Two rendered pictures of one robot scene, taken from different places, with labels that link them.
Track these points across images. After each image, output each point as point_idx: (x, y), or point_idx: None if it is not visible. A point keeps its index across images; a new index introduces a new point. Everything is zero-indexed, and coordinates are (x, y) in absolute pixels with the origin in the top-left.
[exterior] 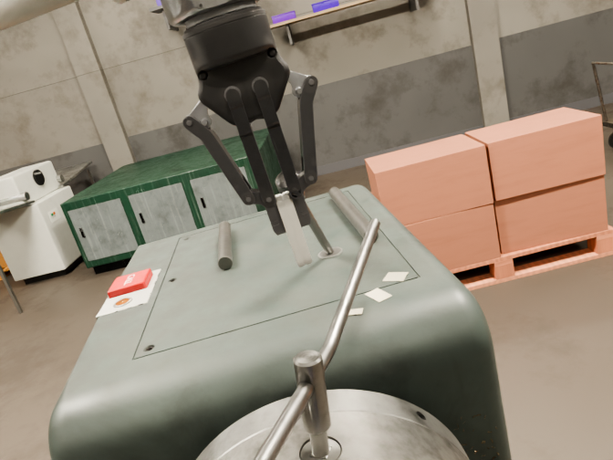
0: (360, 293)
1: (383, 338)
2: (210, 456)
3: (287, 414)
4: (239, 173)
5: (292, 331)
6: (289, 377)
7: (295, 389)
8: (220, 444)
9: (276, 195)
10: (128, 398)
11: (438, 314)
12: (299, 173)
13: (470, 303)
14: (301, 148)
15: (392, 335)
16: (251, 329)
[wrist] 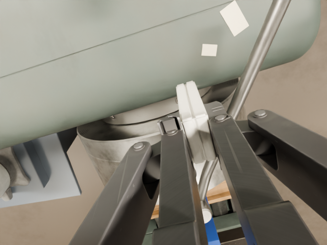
0: (214, 6)
1: (227, 75)
2: (108, 154)
3: None
4: (150, 217)
5: (147, 71)
6: (148, 102)
7: (151, 103)
8: (113, 152)
9: (187, 129)
10: (16, 132)
11: (281, 55)
12: (246, 132)
13: (312, 41)
14: (289, 168)
15: (235, 72)
16: (97, 55)
